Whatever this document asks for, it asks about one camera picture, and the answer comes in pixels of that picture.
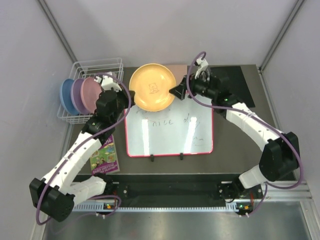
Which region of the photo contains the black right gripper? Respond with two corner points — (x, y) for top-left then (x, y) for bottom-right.
(169, 70), (217, 102)

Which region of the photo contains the yellow bear plate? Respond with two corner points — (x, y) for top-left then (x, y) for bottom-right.
(129, 63), (177, 112)

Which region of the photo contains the pink plate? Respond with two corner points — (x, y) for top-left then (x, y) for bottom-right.
(80, 77), (102, 114)

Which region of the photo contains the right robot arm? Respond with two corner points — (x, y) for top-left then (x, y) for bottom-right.
(169, 74), (303, 198)

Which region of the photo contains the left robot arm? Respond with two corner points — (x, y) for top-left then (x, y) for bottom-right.
(29, 90), (135, 225)

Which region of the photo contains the brown cardboard sheet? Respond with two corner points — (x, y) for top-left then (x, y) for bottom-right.
(165, 64), (188, 85)

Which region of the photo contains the red framed whiteboard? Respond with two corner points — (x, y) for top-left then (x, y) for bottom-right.
(124, 98), (214, 158)

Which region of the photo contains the black folder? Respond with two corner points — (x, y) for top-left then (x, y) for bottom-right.
(210, 65), (256, 108)

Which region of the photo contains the purple plate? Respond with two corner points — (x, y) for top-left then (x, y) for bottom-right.
(70, 78), (87, 115)

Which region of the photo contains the blue plate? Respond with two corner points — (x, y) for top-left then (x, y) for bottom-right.
(59, 78), (79, 116)

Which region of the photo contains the purple treehouse children's book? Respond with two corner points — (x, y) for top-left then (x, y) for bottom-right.
(89, 135), (120, 175)

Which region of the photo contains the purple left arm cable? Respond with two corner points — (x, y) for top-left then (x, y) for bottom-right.
(36, 73), (132, 226)

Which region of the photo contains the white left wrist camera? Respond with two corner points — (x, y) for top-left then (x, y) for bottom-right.
(94, 74), (122, 92)

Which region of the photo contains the white wire dish rack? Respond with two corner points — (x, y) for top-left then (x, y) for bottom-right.
(57, 57), (124, 124)

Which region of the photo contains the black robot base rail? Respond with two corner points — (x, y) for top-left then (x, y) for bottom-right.
(72, 173), (266, 208)

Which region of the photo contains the grey slotted cable duct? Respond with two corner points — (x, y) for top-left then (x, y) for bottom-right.
(73, 201), (250, 213)

